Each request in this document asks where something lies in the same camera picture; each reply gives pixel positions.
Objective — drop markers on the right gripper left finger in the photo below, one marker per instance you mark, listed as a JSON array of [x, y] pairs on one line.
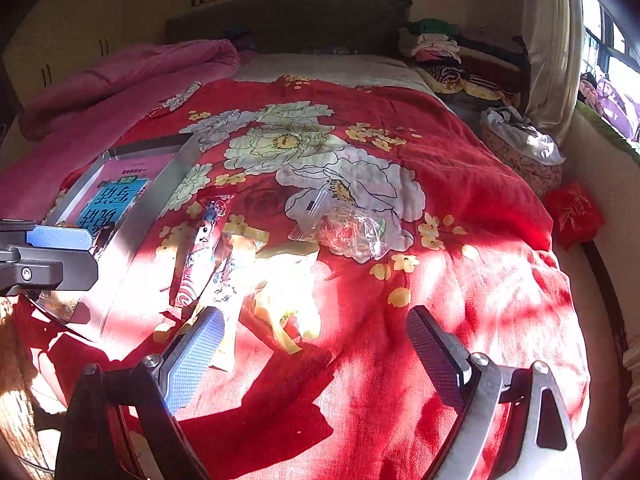
[[187, 358]]

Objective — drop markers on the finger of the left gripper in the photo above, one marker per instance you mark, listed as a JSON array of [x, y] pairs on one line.
[[59, 237], [33, 269]]

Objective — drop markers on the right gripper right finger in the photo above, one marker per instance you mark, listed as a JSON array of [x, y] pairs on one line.
[[443, 357]]

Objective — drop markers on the red white candy stick packet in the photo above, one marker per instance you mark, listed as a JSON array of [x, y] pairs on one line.
[[201, 261]]

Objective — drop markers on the yellow clear snack bag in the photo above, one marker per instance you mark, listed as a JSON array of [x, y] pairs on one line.
[[280, 308]]

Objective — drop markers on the white printed snack packet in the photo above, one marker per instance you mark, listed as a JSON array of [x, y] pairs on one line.
[[234, 280]]

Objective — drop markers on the pink and blue book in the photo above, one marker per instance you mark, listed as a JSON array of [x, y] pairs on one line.
[[112, 191]]

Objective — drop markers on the grey metal tray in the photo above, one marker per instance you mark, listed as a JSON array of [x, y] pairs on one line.
[[115, 248]]

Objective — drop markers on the pink quilt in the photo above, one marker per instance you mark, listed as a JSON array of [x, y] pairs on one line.
[[72, 123]]

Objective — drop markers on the beige fuzzy blanket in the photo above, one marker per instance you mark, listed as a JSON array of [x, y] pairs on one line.
[[31, 414]]

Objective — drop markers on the clear bag of red candies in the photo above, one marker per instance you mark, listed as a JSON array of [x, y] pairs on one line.
[[341, 226]]

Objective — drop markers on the red floral blanket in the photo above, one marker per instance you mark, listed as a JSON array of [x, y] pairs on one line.
[[465, 237]]

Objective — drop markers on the red plastic bag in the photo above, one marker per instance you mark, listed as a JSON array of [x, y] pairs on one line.
[[575, 214]]

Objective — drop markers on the grey crumpled garment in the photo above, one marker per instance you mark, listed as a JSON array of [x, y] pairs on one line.
[[518, 132]]

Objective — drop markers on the purple item on windowsill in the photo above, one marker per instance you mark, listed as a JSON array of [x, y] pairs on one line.
[[618, 110]]

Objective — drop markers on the pile of folded clothes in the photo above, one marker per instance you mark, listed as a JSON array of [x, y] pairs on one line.
[[478, 62]]

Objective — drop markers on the dark headboard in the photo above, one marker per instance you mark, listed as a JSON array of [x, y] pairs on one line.
[[299, 26]]

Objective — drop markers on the window with metal bars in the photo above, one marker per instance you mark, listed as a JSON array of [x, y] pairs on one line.
[[607, 52]]

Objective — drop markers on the beige curtain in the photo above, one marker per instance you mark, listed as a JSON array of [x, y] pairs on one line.
[[553, 31]]

